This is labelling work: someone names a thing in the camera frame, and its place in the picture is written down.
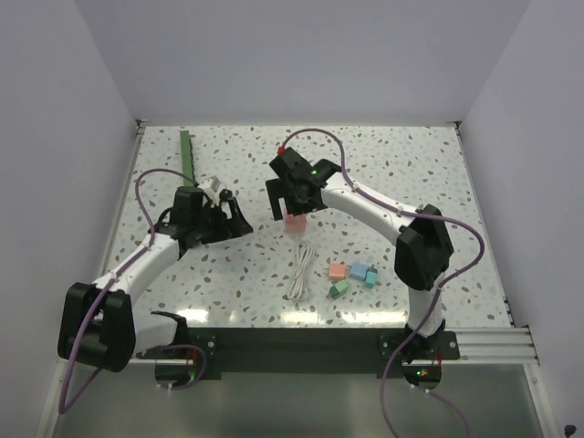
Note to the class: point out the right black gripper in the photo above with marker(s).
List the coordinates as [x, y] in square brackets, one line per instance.
[277, 189]

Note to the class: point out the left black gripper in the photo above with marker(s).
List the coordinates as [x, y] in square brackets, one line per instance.
[232, 227]

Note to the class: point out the pink cube charger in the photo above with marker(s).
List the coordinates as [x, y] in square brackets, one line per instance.
[295, 224]

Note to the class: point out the salmon plug cube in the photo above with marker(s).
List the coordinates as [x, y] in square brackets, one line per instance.
[336, 271]

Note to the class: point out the green power strip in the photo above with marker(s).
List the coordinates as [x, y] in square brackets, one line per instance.
[186, 147]

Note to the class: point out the blue plug cube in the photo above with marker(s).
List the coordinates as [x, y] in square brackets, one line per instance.
[358, 271]

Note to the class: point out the green plug cube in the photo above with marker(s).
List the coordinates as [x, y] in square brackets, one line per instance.
[338, 289]

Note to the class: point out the teal plug cube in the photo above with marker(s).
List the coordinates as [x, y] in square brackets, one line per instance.
[370, 279]

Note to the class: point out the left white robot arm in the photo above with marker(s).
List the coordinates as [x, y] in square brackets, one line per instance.
[136, 273]

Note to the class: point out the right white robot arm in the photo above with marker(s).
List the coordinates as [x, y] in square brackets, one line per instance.
[423, 246]

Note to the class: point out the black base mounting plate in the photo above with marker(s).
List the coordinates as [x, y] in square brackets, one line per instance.
[306, 350]

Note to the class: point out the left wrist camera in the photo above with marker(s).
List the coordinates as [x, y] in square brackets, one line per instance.
[212, 187]

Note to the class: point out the aluminium frame rail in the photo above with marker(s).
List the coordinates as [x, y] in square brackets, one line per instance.
[97, 325]

